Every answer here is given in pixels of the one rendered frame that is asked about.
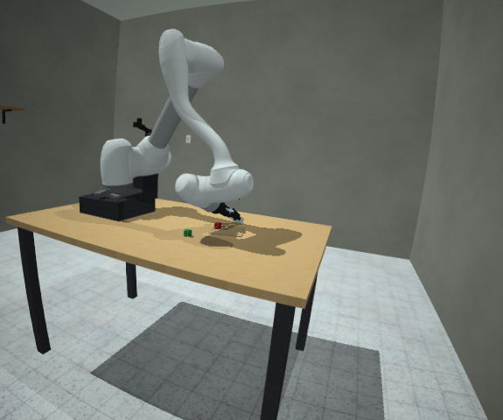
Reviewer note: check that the tan square mat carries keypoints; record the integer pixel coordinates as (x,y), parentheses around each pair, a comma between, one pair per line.
(228,230)

